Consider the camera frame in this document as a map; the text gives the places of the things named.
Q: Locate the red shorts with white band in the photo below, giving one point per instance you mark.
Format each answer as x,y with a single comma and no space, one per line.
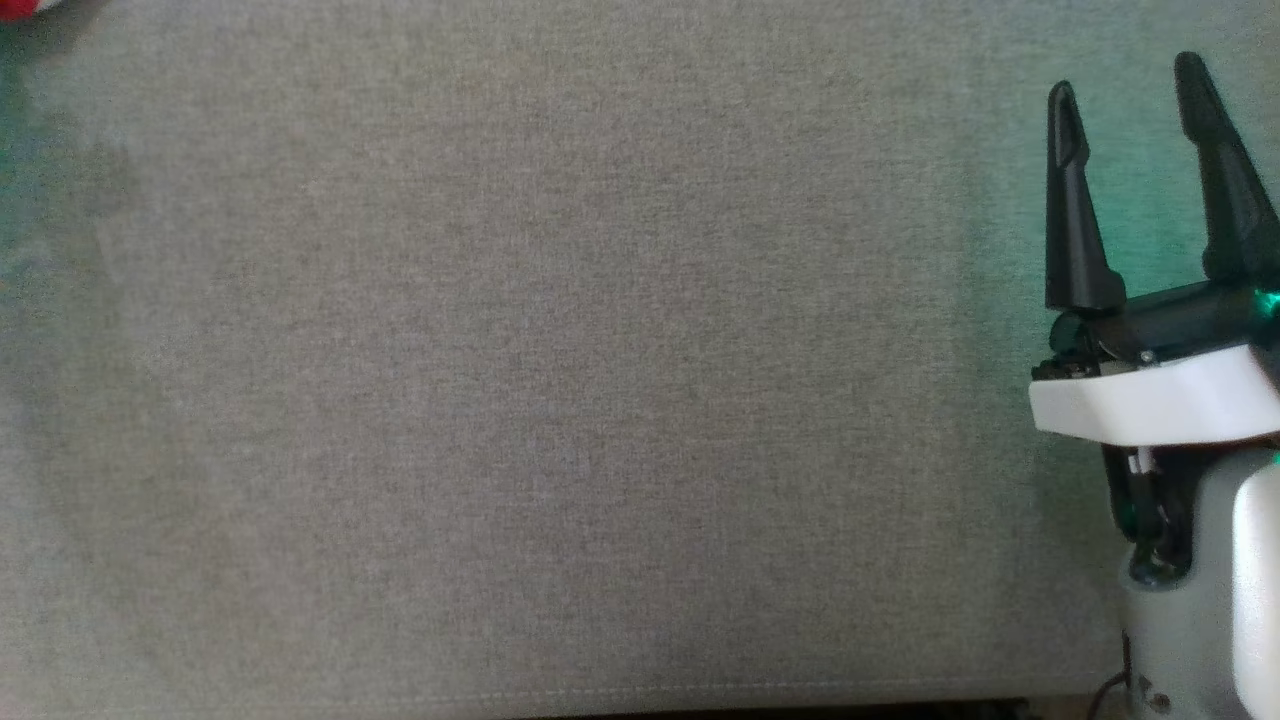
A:
15,6

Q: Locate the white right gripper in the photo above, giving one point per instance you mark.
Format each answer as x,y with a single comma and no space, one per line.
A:
1150,400

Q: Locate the large grey sofa seat cushion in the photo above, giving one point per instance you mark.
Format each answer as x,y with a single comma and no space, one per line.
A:
550,350

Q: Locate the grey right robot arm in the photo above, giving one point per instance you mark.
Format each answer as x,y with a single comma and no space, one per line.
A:
1230,600

